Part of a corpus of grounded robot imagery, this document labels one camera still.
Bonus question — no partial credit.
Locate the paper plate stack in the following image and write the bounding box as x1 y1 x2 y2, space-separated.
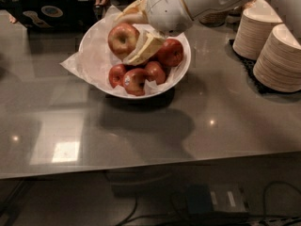
253 24 301 92
233 0 282 60

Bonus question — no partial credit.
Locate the black laptop with stickers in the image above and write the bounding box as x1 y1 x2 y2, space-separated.
0 0 98 31

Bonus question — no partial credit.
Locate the red apple front centre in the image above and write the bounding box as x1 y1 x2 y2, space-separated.
123 68 149 96

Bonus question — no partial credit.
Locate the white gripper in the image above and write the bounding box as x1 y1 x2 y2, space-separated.
114 0 193 66

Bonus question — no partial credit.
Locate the rear paper plate stack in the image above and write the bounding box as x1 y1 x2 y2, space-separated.
233 0 282 60

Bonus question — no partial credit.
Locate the person's hand at laptop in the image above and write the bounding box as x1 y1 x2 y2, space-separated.
9 15 18 24

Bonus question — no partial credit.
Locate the glass jar with nuts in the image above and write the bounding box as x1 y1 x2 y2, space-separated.
199 11 229 27

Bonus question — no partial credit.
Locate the front paper plate stack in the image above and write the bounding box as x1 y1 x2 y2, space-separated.
253 24 301 92

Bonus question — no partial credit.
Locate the black rubber mat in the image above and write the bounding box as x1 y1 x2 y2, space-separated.
229 39 301 95

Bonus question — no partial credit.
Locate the red apple front right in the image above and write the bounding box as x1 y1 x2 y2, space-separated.
145 61 166 85

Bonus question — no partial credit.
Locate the white bowl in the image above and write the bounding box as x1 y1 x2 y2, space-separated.
78 9 192 100

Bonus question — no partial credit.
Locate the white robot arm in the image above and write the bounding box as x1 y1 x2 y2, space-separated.
115 0 301 65

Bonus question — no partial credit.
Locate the white paper liner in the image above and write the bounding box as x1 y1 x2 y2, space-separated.
59 5 188 97

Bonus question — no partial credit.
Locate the yellowish red apple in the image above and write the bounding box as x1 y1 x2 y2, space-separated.
107 23 140 60

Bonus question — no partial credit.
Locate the red apple back left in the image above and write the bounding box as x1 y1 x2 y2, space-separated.
108 64 127 88

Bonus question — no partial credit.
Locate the black power adapter box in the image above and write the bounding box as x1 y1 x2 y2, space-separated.
184 184 249 215

